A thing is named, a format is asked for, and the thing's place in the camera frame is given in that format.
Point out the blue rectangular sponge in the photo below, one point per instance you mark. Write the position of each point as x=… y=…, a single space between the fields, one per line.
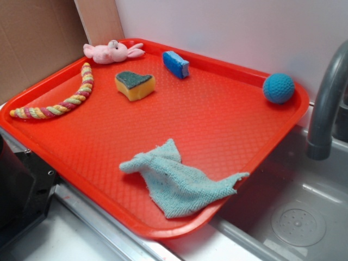
x=176 y=64

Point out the light blue towel cloth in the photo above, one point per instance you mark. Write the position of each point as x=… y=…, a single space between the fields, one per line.
x=177 y=189

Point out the yellow green heart sponge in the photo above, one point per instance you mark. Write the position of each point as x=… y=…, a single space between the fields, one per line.
x=135 y=86

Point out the grey toy faucet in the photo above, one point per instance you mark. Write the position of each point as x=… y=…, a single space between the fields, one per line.
x=329 y=116

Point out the brown cardboard panel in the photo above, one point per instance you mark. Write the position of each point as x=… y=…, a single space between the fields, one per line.
x=38 y=38

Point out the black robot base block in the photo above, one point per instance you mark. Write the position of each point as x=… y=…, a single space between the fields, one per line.
x=27 y=186

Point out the blue dimpled ball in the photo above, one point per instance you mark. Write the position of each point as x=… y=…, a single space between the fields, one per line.
x=278 y=88

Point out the pink plush bunny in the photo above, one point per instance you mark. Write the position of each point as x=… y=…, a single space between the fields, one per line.
x=113 y=52

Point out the red plastic tray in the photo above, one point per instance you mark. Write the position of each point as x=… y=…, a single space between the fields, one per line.
x=218 y=118

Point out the grey plastic sink basin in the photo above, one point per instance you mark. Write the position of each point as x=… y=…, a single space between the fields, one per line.
x=291 y=208

